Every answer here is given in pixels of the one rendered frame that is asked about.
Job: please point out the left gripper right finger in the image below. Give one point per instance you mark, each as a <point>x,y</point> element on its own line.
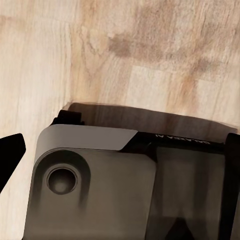
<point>232,149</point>

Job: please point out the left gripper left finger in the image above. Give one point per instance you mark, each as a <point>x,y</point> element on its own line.
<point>12,149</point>

